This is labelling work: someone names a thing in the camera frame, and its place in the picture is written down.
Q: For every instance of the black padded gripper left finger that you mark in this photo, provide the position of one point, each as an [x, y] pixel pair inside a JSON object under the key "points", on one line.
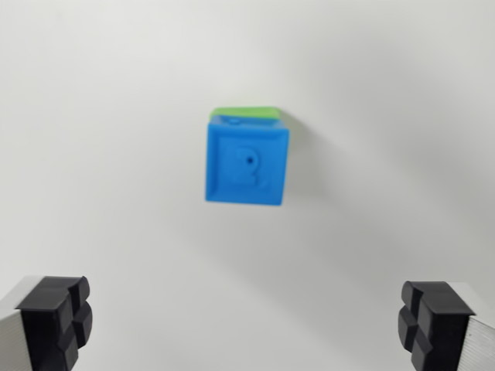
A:
{"points": [[42, 320]]}

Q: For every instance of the black padded gripper right finger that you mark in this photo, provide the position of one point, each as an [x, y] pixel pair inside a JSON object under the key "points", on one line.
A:
{"points": [[441, 324]]}

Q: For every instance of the blue soft toy cube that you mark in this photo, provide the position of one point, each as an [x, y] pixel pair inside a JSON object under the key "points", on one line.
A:
{"points": [[247, 166]]}

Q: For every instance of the green soft toy cube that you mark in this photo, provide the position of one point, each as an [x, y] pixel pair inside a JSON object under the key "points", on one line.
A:
{"points": [[247, 112]]}

